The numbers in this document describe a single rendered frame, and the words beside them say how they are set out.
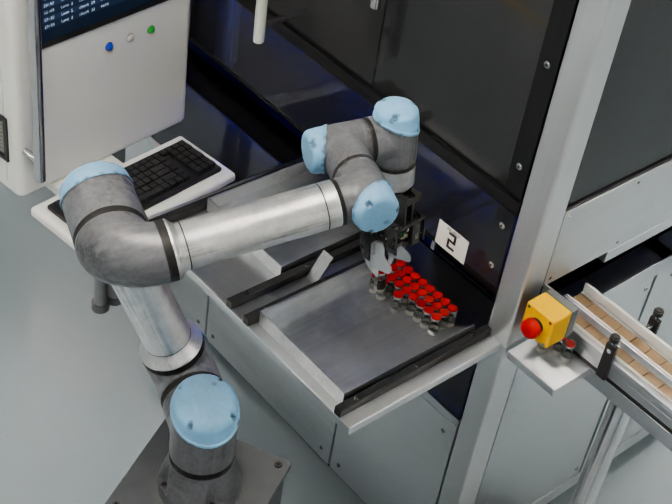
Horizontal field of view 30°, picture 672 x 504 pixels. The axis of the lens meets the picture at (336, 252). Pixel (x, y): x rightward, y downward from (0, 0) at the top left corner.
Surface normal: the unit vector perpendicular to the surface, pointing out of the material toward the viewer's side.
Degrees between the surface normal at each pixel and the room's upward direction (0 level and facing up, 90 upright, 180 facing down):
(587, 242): 90
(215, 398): 7
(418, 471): 90
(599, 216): 90
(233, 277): 0
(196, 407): 7
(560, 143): 90
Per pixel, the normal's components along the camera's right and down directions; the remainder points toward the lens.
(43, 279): 0.12, -0.75
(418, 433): -0.76, 0.35
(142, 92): 0.73, 0.52
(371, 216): 0.34, 0.65
